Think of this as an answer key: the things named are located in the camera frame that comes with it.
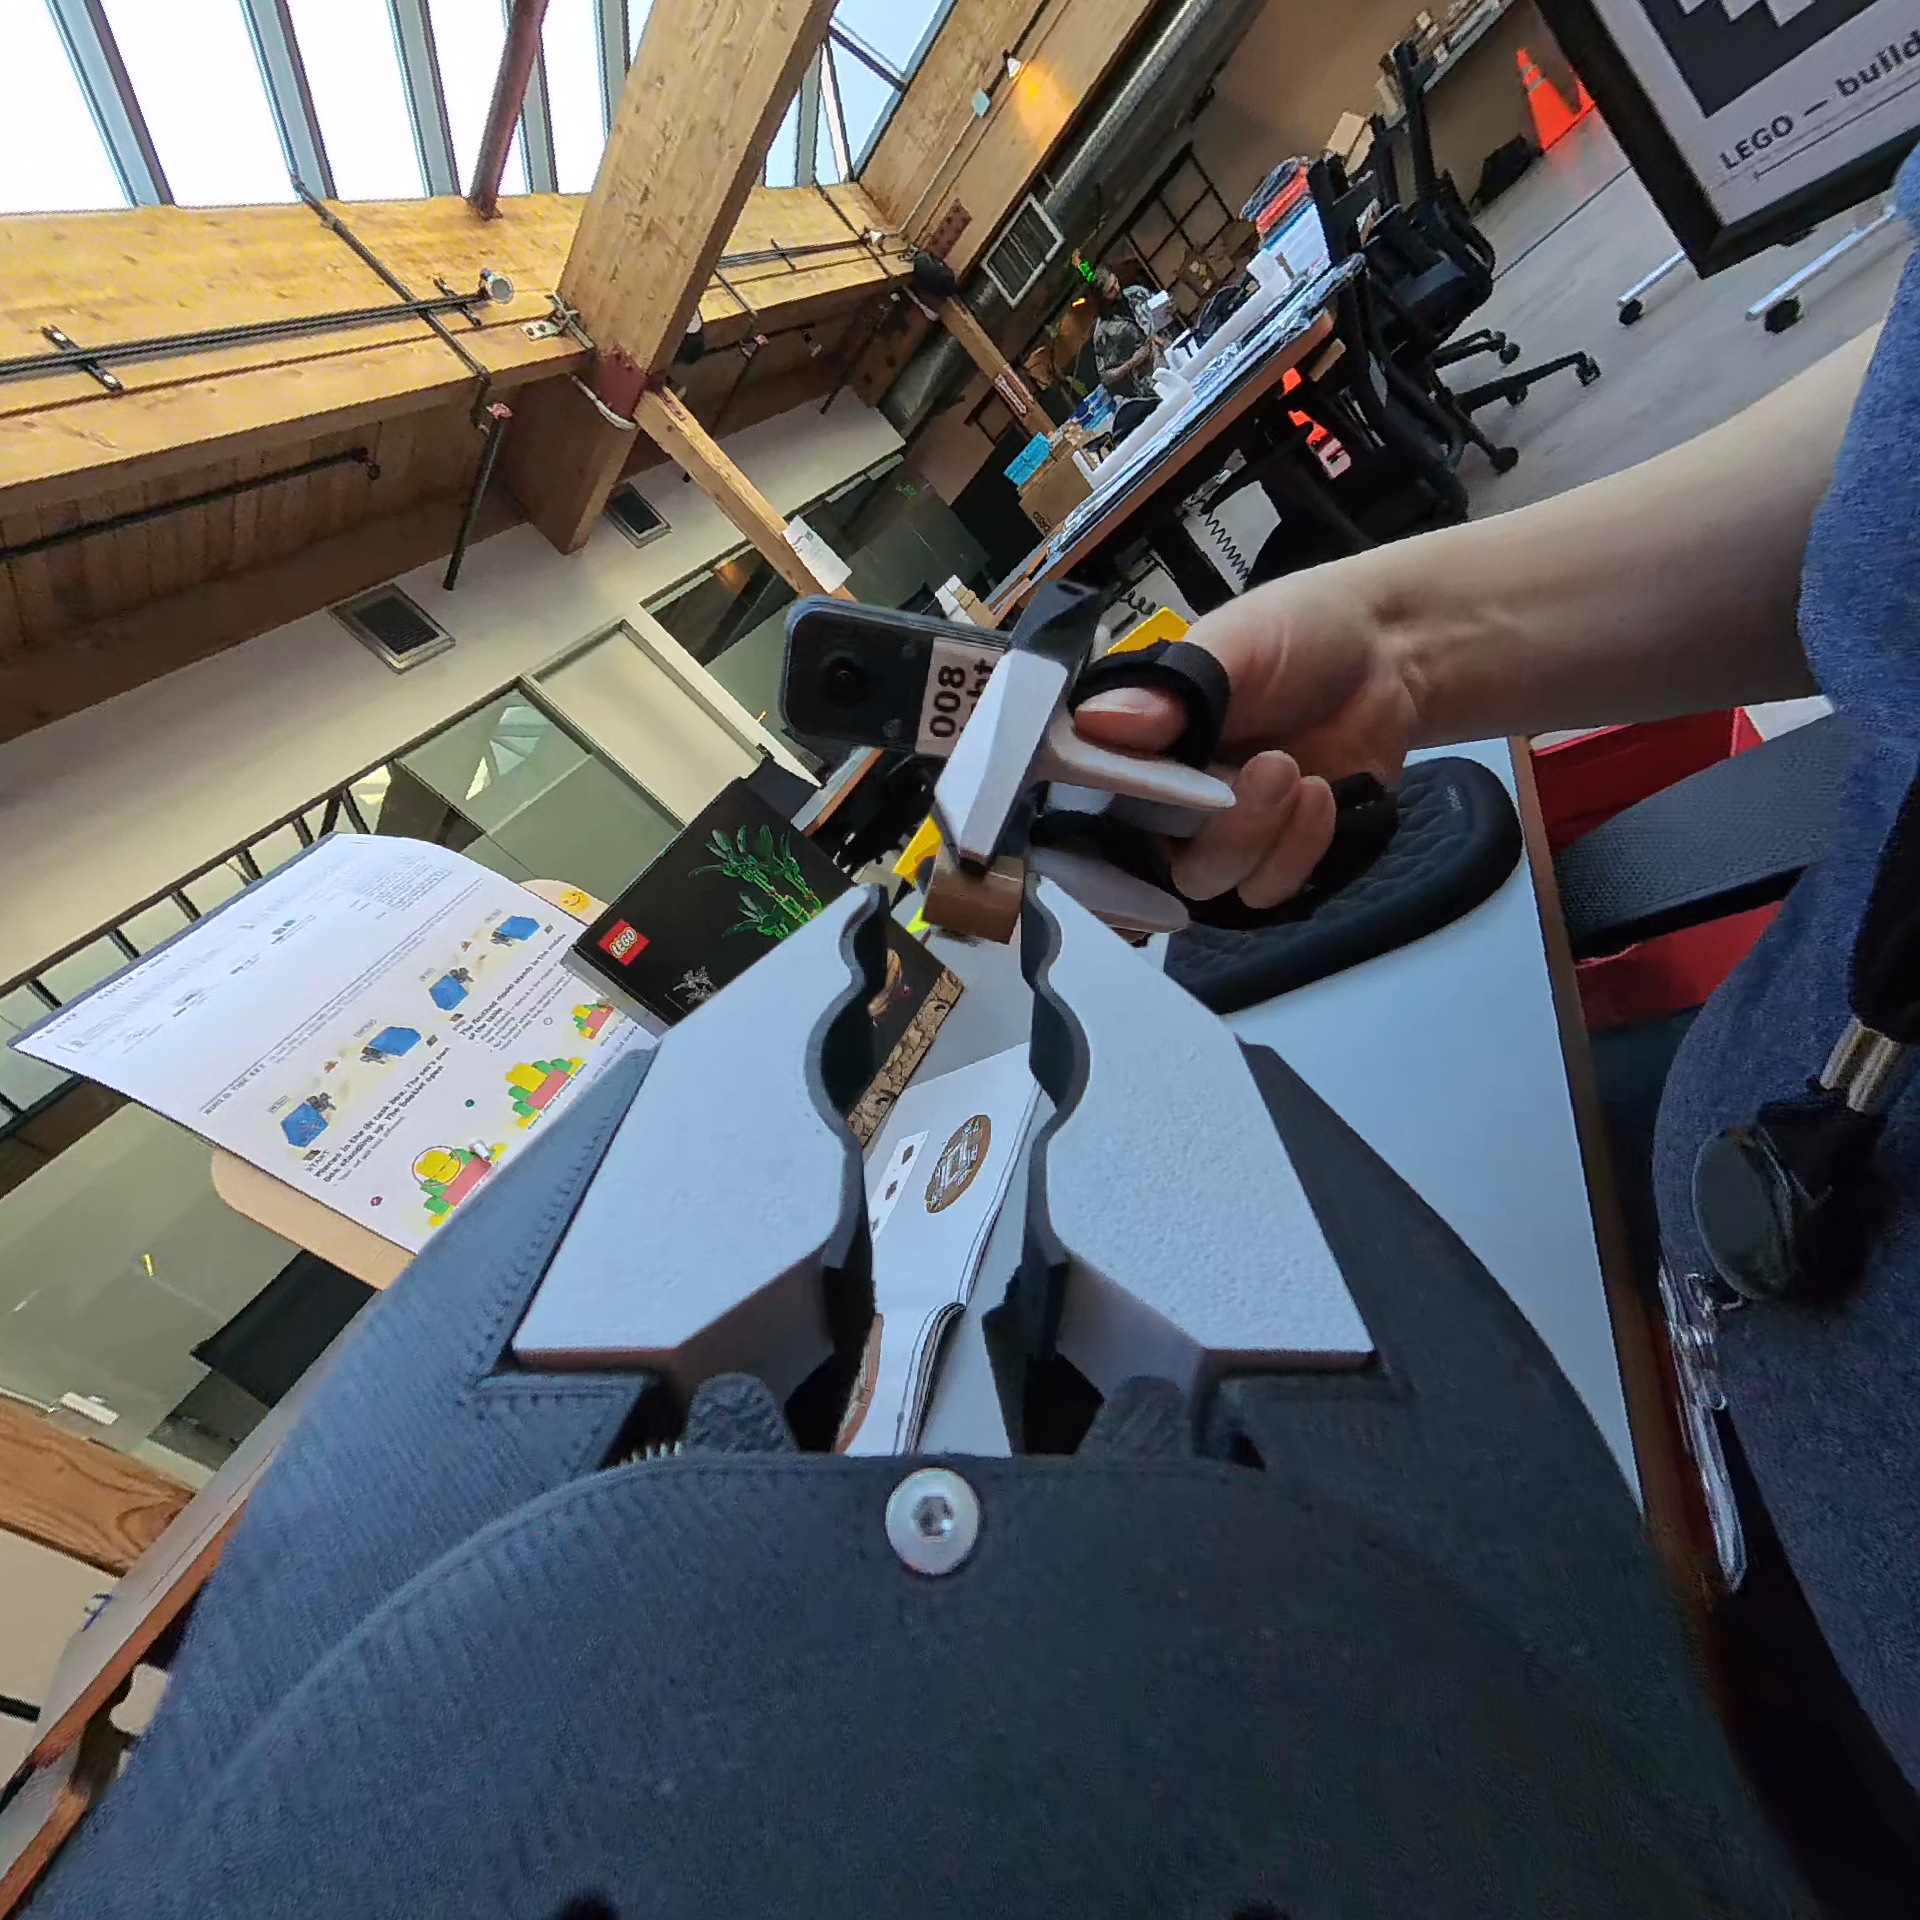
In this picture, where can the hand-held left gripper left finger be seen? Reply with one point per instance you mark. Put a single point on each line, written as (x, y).
(704, 1200)

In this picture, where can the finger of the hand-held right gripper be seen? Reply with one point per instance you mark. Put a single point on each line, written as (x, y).
(999, 765)

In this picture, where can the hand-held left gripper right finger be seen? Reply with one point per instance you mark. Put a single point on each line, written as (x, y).
(1185, 1200)

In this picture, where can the brown lego piece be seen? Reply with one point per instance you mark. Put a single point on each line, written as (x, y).
(975, 903)

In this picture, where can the person's right forearm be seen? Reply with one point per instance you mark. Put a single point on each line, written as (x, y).
(1620, 600)

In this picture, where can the lego instruction booklet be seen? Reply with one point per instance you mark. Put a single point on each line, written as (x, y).
(945, 1200)

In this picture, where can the black lego set box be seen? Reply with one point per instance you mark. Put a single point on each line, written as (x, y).
(721, 914)

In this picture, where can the person's right hand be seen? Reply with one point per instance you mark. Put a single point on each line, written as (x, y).
(1305, 675)

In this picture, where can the yellow plastic bin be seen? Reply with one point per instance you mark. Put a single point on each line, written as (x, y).
(919, 867)

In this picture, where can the cardboard box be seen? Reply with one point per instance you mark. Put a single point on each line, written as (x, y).
(1058, 488)

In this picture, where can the long wooden edged work table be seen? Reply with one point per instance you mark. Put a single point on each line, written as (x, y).
(1185, 450)

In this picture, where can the white paper notice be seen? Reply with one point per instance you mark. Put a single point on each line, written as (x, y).
(806, 554)

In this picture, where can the white ceiling air vent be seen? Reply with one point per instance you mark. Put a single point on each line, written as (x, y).
(1023, 253)

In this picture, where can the black wrist rest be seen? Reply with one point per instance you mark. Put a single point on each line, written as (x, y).
(1425, 854)

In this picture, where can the wooden sheet stand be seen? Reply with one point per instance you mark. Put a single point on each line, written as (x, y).
(284, 1222)

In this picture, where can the printed instruction sheet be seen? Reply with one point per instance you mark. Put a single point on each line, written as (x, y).
(300, 1021)

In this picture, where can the black office chair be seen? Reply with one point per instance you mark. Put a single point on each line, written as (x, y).
(1441, 270)

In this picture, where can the red plastic bin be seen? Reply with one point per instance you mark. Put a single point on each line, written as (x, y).
(1634, 765)

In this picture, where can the black office chair armrest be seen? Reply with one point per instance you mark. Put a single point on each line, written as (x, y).
(1694, 854)

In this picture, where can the orange traffic cone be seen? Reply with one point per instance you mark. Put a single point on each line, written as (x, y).
(1553, 105)

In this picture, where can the rolling whiteboard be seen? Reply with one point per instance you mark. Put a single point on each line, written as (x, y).
(1823, 270)

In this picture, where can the black framed marker sign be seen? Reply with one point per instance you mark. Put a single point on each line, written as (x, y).
(1771, 105)

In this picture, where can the grey ventilation duct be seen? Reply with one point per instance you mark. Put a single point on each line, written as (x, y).
(938, 369)

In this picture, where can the wall air vent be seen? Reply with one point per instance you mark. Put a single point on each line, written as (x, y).
(635, 512)
(391, 626)

